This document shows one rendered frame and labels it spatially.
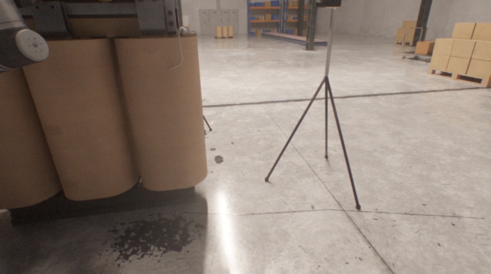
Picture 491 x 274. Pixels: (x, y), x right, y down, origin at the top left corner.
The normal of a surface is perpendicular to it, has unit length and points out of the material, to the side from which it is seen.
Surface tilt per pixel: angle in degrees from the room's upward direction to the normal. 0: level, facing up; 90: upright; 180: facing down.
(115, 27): 90
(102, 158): 90
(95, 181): 90
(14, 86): 90
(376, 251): 0
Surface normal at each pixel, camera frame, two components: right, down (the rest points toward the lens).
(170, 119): 0.18, 0.36
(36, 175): 0.85, 0.18
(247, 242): -0.01, -0.93
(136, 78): -0.16, 0.37
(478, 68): -0.97, 0.10
